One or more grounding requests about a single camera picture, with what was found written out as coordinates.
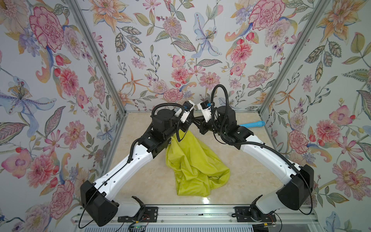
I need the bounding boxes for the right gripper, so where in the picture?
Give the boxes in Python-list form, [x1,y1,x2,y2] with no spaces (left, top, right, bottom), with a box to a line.
[193,116,230,138]

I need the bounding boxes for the lime green trousers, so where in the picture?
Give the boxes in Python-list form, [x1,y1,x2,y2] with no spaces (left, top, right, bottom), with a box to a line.
[166,131,231,197]

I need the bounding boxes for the black leather belt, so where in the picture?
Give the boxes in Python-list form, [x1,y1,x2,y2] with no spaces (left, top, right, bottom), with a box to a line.
[175,114,208,142]

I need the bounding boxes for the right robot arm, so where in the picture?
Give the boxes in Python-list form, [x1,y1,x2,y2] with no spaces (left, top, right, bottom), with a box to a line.
[192,101,314,221]

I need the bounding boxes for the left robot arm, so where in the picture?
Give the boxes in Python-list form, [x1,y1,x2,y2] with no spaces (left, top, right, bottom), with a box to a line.
[80,101,195,227]

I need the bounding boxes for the blue toy microphone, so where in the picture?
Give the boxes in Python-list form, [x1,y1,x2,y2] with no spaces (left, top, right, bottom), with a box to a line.
[240,121,266,128]

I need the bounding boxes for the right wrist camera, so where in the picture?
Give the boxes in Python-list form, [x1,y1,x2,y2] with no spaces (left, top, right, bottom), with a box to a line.
[197,100,212,123]

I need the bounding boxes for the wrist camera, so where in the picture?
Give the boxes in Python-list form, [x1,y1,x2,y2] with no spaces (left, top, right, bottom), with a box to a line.
[175,101,195,123]
[197,100,212,123]

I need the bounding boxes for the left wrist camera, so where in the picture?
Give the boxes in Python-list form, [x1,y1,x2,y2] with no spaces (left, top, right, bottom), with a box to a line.
[175,101,195,123]

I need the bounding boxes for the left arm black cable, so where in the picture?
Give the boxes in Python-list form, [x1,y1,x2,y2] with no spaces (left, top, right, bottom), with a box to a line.
[151,102,186,119]

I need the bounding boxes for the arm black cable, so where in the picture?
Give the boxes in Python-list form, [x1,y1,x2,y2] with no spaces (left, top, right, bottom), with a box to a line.
[151,102,186,119]
[211,84,230,134]

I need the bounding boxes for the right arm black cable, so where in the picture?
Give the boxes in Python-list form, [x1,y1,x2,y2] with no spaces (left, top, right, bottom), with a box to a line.
[211,84,230,134]

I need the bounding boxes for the aluminium front rail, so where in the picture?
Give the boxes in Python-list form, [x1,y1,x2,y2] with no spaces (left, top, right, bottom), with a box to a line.
[71,204,319,226]

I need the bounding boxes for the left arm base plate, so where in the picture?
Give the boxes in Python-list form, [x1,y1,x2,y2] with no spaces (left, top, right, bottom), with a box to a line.
[116,196,158,223]

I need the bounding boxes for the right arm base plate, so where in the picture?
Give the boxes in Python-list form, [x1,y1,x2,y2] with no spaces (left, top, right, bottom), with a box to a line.
[231,195,277,223]

